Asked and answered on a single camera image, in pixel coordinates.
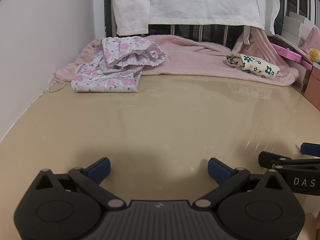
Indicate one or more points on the white waffle towel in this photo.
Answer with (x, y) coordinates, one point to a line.
(130, 7)

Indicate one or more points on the yellow plush toy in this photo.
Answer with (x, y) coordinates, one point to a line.
(314, 55)

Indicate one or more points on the pink pouch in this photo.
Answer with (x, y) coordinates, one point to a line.
(312, 41)

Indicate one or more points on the brown box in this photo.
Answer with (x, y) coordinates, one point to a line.
(313, 87)

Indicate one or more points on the large white towel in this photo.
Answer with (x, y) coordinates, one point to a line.
(200, 0)

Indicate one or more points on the pink floral garment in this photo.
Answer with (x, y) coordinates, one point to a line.
(110, 77)

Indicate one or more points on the dark notebook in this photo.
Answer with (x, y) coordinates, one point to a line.
(282, 41)

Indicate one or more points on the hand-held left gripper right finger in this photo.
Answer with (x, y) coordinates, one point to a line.
(218, 171)

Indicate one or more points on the pink case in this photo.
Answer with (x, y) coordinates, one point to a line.
(287, 51)

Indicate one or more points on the pink fleece blanket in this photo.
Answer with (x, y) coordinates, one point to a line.
(195, 57)

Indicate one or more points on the stack of white boxes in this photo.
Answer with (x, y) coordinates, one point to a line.
(295, 25)

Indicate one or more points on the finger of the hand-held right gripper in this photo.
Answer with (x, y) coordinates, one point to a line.
(267, 159)
(305, 149)

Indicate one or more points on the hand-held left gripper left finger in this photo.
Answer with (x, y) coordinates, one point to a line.
(98, 170)

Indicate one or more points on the narrow white cloth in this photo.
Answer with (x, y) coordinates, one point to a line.
(275, 5)

